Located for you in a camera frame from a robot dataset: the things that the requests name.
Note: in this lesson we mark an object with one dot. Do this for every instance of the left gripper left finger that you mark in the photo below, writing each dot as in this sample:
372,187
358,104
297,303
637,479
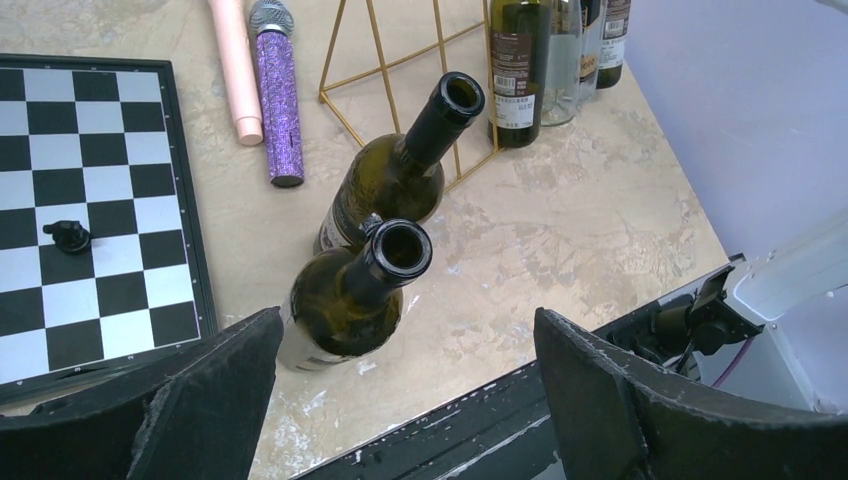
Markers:
197,414

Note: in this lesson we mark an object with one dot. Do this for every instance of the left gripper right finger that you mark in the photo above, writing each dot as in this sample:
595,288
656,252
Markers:
618,416

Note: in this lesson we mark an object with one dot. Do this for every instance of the dark green bottle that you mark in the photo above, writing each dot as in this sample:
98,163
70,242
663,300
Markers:
519,35
401,175
615,29
346,302

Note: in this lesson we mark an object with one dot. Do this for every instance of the clear glass bottle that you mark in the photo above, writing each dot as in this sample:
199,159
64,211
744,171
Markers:
560,100

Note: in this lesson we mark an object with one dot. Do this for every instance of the gold wire wine rack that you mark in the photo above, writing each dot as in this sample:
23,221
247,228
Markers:
384,58

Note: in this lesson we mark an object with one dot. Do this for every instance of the clear square liquor bottle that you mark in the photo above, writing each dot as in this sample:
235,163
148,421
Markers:
592,16

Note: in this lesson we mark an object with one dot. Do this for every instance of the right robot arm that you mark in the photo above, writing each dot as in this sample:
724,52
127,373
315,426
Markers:
722,330

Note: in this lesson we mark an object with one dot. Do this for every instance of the black white chessboard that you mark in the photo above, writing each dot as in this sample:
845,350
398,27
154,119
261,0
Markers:
100,141

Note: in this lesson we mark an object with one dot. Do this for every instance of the black chess piece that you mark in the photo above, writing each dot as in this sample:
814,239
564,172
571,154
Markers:
69,236

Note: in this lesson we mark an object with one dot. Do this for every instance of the pink microphone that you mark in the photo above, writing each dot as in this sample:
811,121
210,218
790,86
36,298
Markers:
238,70

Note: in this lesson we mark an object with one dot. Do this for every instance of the purple glitter microphone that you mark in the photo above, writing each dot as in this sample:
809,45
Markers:
273,24

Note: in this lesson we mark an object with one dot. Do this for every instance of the black table front rail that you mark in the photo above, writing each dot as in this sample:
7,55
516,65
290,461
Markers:
502,430

